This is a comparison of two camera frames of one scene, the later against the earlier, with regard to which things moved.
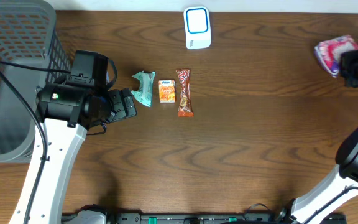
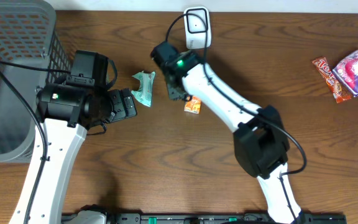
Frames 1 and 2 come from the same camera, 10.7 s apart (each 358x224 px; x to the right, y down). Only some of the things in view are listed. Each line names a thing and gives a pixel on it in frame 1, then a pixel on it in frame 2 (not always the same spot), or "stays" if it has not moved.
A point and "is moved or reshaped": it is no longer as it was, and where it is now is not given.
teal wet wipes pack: [144, 94] stays
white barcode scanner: [197, 27] stays
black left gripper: [117, 104] stays
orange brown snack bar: [185, 109] to [340, 93]
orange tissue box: [167, 91] to [193, 105]
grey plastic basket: [20, 33] stays
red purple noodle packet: [328, 52] is moved or reshaped
